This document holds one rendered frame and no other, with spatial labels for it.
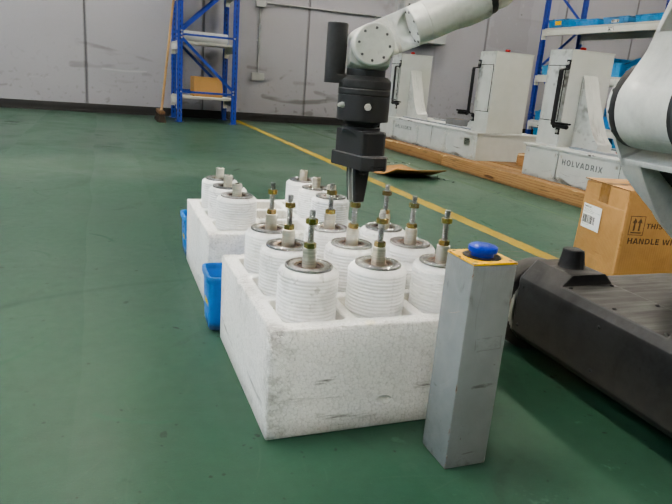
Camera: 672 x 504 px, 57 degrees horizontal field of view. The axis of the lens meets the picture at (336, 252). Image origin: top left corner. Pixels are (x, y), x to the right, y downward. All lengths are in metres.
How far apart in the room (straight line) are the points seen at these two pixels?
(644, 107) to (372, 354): 0.57
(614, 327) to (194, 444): 0.70
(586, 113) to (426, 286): 2.83
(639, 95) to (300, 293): 0.61
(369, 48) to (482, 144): 3.37
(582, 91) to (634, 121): 2.72
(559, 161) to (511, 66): 1.00
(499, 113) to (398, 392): 3.51
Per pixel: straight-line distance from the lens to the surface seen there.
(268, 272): 1.04
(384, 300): 0.97
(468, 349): 0.87
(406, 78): 5.58
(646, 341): 1.09
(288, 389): 0.94
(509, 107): 4.43
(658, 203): 1.23
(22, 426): 1.06
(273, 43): 7.43
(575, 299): 1.21
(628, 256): 1.96
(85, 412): 1.07
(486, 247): 0.86
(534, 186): 3.67
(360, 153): 1.03
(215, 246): 1.41
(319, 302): 0.93
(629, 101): 1.11
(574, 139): 3.82
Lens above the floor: 0.53
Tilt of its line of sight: 16 degrees down
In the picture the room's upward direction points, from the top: 5 degrees clockwise
